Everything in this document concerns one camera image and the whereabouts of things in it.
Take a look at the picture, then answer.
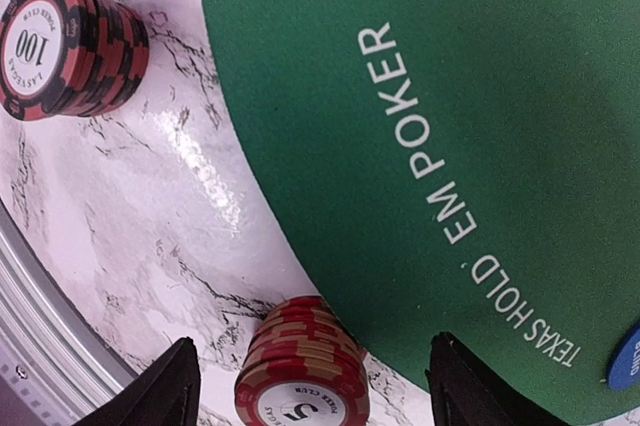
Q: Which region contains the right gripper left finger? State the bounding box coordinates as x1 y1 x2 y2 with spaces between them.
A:
79 337 201 426

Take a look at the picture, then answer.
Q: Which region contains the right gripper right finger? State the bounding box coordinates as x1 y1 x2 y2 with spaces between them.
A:
425 332 565 426

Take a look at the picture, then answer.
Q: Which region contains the red tan 5 chip stack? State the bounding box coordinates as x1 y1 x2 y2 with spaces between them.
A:
234 296 370 426

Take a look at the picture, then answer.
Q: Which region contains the blue small blind button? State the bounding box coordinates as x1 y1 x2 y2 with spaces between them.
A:
605 320 639 392

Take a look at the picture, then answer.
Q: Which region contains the black red 100 chip stack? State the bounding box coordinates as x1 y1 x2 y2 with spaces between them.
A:
1 0 150 121

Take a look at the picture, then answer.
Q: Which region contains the round green poker mat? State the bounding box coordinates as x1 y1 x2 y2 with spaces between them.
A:
202 0 639 423

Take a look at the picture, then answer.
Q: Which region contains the aluminium front rail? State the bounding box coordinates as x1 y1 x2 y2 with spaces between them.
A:
1 208 137 425

